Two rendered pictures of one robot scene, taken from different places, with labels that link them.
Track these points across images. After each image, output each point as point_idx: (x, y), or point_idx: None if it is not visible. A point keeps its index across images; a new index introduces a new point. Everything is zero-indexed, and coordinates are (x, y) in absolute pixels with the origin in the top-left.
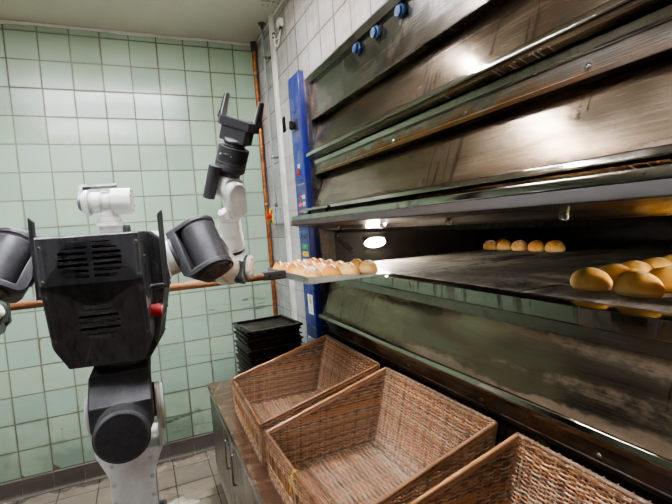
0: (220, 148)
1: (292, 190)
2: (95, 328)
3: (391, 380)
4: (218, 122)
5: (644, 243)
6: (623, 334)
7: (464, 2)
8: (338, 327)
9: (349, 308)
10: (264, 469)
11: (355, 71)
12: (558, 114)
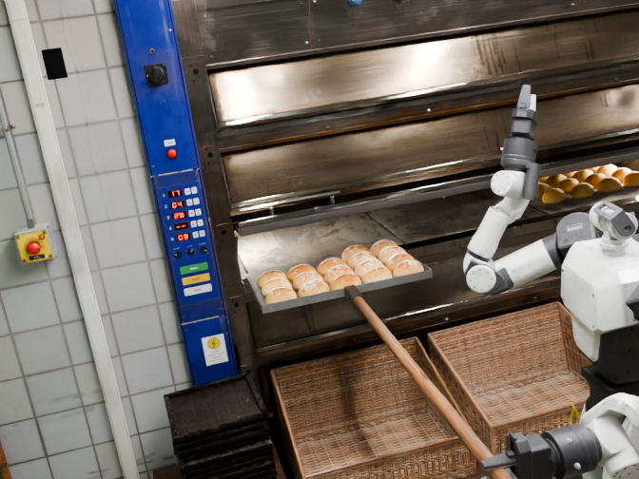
0: (534, 144)
1: (103, 186)
2: (603, 363)
3: (443, 339)
4: (530, 118)
5: None
6: (629, 213)
7: (524, 9)
8: (296, 347)
9: (326, 311)
10: (479, 473)
11: (343, 23)
12: (593, 102)
